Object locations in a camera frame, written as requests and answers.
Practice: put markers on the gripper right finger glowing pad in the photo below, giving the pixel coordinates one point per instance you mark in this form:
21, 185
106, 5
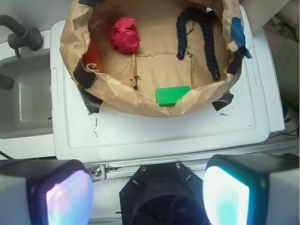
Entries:
252, 189

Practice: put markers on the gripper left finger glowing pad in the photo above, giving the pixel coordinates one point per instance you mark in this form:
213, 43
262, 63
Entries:
45, 192

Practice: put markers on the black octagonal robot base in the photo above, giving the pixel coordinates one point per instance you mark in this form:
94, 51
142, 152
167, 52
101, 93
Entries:
163, 194

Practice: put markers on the grey toy sink basin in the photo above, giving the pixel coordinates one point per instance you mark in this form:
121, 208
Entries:
26, 109

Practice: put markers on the white plastic lid board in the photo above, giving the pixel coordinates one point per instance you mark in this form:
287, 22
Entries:
254, 113

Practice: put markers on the green rectangular block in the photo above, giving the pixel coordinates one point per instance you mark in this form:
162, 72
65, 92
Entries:
169, 96

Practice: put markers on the orange object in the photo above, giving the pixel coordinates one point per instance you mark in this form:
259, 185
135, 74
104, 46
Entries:
91, 57

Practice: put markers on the grey toy faucet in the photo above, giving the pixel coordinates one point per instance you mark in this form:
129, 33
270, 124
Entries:
22, 36

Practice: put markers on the blue tape strip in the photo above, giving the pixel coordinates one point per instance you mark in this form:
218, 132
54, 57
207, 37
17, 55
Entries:
237, 32

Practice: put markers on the brown paper bag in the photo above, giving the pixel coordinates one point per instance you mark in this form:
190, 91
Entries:
182, 43

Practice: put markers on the metal corner bracket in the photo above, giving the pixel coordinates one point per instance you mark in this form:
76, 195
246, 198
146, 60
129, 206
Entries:
99, 172

